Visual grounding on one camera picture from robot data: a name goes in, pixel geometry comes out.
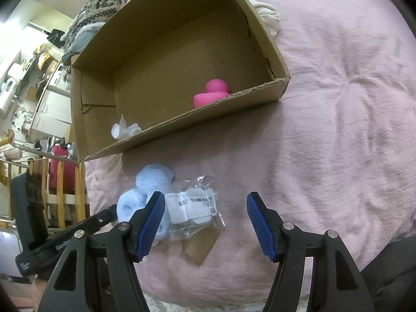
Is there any clear plastic bag with label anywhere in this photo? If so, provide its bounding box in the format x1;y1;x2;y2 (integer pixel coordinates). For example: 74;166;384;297
159;175;226;242

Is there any light blue plush toy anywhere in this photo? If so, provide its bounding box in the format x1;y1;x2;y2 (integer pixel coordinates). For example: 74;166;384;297
115;163;176;246

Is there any beige silicone cup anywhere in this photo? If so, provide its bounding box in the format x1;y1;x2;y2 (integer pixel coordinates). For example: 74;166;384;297
182;225;219;265

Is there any white soft toy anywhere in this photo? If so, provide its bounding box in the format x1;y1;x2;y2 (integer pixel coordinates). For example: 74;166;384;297
111;115;142;140

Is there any pink rubber duck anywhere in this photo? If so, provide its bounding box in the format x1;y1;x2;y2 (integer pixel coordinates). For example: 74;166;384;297
192;79;231;108

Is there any red suitcase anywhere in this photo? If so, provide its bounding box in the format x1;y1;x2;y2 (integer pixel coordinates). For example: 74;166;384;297
48;144;78;194

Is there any yellow wooden chair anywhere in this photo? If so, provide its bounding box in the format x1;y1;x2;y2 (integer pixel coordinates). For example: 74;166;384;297
1;129;88;234

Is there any pink duvet cover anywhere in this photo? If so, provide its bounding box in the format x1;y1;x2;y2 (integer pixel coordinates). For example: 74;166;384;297
85;0;415;311

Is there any white kitchen cabinet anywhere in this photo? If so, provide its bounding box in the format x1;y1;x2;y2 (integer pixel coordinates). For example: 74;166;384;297
28;62;72;143

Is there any brown cardboard box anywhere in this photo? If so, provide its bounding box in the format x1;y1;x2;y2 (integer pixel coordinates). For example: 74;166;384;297
70;0;290;161

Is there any blue cushion under blanket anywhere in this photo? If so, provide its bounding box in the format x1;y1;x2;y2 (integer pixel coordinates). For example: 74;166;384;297
62;23;104;66

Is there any white cloth beside box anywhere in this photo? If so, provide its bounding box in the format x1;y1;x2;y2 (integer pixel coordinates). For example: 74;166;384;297
248;0;281;39

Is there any patterned knit blanket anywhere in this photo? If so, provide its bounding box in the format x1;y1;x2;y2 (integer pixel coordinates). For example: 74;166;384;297
61;0;128;53

